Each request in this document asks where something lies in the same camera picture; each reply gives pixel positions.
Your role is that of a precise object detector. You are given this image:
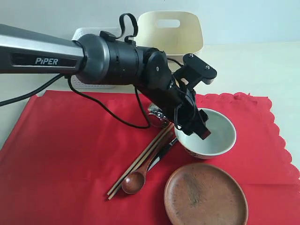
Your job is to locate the white ceramic bowl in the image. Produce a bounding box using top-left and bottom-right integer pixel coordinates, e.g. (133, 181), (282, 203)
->
(174, 108), (236, 159)

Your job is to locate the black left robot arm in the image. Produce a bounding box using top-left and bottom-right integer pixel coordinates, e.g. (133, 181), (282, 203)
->
(0, 24), (217, 139)

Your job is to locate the red tablecloth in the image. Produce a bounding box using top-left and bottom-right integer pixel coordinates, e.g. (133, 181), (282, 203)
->
(0, 91), (300, 225)

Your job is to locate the white perforated plastic basket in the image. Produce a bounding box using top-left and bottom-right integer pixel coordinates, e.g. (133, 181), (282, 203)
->
(69, 27), (118, 90)

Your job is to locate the cream plastic bin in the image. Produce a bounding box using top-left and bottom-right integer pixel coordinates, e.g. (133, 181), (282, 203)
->
(135, 11), (204, 61)

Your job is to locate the shiny steel cup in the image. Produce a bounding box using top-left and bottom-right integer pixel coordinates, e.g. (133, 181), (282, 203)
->
(148, 103), (169, 128)

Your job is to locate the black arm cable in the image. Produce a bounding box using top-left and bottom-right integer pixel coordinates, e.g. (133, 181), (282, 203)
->
(0, 13), (195, 129)

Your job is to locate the brown wooden spoon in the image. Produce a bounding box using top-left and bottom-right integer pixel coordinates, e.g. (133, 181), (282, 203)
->
(121, 131), (173, 195)

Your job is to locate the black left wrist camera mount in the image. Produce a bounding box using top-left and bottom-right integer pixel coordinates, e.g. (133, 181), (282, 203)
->
(173, 53), (217, 90)

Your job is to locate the brown wooden plate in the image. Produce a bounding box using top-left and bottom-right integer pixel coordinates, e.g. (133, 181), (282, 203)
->
(164, 163), (248, 225)

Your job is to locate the steel knife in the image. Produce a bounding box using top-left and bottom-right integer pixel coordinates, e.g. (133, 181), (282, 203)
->
(147, 137), (178, 171)

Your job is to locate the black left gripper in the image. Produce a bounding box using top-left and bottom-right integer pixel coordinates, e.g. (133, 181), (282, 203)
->
(138, 78), (211, 140)

